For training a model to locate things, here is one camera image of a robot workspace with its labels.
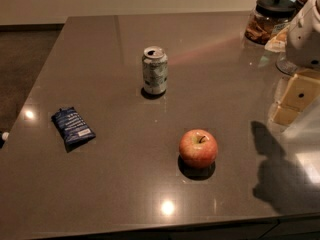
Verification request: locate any clear plastic snack packet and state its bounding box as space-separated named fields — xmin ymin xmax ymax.
xmin=264 ymin=24 xmax=289 ymax=53

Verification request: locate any glass jar with black lid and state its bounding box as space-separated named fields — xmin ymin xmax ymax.
xmin=245 ymin=0 xmax=295 ymax=45

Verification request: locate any clear glass jar base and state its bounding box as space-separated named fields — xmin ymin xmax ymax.
xmin=276 ymin=52 xmax=298 ymax=76

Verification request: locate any small white object at edge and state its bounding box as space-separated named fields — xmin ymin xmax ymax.
xmin=1 ymin=132 xmax=9 ymax=141

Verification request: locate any dark blue snack bag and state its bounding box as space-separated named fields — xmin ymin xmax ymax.
xmin=51 ymin=107 xmax=96 ymax=147

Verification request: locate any red yellow apple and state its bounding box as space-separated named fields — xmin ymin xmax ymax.
xmin=179 ymin=129 xmax=218 ymax=169

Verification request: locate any silver green 7up can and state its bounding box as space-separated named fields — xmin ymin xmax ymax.
xmin=142 ymin=46 xmax=168 ymax=95

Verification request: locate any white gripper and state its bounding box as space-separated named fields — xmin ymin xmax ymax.
xmin=272 ymin=0 xmax=320 ymax=126

